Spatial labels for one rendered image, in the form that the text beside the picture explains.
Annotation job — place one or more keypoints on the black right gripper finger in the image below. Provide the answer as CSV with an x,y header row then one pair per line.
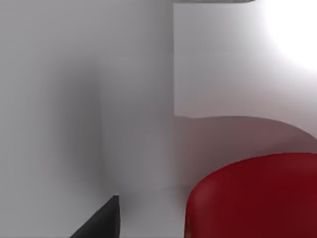
x,y
106,220

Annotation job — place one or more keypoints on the dark red cup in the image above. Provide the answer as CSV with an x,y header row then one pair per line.
x,y
252,198

